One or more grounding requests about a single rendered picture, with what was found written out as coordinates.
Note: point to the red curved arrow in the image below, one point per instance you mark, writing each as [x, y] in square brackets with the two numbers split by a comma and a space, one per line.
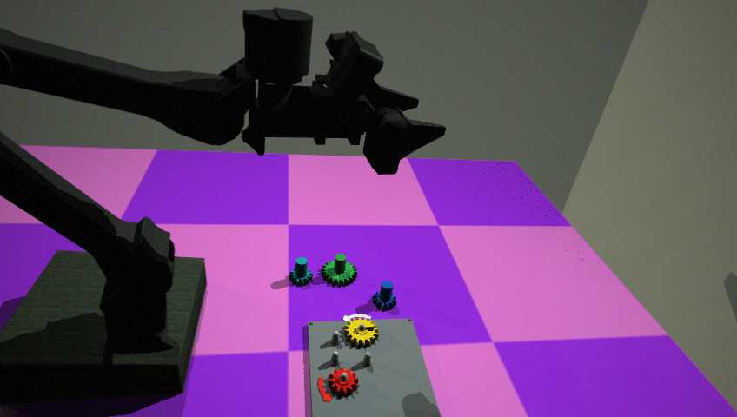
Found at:
[326, 397]

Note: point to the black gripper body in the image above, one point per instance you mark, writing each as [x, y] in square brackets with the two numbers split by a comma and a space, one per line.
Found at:
[385, 129]

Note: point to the red gear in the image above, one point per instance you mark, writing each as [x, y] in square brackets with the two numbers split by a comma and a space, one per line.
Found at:
[343, 386]

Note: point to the white curved arrow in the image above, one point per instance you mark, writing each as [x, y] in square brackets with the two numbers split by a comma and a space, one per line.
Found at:
[347, 318]

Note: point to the blue gear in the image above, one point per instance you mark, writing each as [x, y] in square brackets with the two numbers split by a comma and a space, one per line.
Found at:
[385, 298]

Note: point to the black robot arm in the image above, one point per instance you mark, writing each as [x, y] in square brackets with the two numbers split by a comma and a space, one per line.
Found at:
[138, 258]

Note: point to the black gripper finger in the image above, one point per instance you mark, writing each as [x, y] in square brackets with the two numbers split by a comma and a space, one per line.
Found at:
[418, 134]
[380, 97]

